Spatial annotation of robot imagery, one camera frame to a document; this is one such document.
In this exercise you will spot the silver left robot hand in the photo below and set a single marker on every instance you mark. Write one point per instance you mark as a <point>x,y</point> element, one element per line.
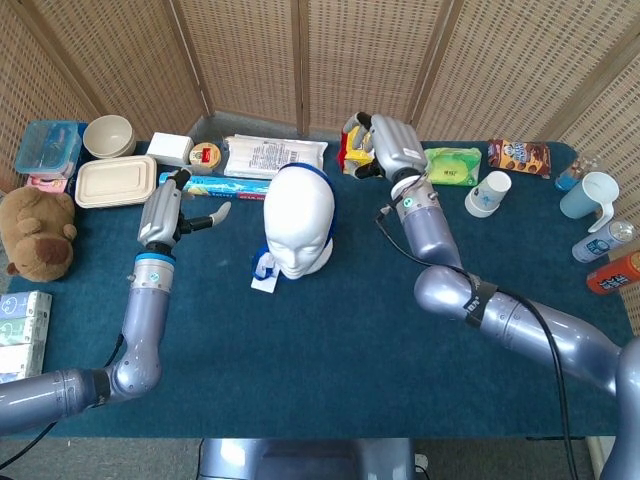
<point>160,215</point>

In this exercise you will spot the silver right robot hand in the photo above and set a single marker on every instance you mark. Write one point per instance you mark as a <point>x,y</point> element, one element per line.
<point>397,142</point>

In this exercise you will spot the white ID badge card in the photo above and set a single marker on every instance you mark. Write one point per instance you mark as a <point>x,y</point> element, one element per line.
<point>265,286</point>

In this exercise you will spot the silver-blue right robot arm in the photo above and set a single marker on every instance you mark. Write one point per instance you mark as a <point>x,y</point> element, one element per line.
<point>435,235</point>

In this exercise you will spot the silver-blue left robot arm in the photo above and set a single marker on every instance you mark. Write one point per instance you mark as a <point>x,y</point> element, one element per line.
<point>145,310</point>

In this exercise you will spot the beige lidded lunch box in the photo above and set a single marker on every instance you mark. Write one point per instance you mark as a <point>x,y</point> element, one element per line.
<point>115,182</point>

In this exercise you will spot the yellow snack bag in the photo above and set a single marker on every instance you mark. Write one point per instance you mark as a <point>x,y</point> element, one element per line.
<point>342,150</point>

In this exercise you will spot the green tissue pack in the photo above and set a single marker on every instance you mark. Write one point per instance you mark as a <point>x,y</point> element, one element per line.
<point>455,170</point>

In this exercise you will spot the small white cardboard box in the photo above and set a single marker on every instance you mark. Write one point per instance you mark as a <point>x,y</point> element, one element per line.
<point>169,149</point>

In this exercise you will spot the blue plastic wrap box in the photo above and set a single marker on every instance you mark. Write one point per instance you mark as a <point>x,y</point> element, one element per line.
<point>225,187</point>

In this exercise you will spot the round tin with red label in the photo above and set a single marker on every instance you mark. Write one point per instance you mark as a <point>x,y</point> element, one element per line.
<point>205,156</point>

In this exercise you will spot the beige paper bowl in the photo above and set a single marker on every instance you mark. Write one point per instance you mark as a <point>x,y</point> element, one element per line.
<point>107,135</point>

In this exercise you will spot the stack of white paper cups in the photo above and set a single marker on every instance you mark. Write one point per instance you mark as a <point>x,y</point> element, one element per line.
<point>487,195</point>

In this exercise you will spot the pink box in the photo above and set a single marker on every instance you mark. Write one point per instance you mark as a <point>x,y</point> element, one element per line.
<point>47,184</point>

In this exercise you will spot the brown cookie bag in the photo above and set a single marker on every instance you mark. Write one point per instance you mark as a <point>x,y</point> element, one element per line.
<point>520,157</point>

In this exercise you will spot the white foam mannequin head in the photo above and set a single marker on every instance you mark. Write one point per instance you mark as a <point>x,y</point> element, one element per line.
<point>300,220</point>

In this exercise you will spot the clear packet with white label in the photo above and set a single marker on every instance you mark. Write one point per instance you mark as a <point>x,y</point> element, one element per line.
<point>270,155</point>

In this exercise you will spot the brown plush toy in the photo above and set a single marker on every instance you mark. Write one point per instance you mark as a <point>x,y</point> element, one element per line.
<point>35,230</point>

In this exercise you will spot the wicker folding screen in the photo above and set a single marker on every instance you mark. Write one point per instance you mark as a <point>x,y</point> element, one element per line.
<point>300,60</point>

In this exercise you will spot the blue lidded plastic container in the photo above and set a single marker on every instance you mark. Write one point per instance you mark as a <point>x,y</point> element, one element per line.
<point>47,147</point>

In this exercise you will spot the clear bottle with blue label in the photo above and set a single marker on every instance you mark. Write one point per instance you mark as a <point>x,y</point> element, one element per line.
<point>572,175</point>

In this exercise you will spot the pocket tissue multipack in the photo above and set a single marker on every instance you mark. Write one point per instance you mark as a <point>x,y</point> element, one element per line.
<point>22,340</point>

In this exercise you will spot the light blue plastic mug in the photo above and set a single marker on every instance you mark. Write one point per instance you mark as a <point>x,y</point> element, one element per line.
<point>587,197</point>

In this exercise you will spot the teal table cloth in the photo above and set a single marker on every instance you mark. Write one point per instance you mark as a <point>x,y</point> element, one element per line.
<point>300,375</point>

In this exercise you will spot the clear water bottle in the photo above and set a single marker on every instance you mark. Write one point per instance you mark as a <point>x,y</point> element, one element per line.
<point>600,242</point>

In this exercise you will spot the orange drink bottle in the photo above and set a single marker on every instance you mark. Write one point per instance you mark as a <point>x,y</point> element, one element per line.
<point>615,275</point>

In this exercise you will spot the grey robot torso base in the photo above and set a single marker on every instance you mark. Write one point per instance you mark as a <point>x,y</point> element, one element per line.
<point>300,460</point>

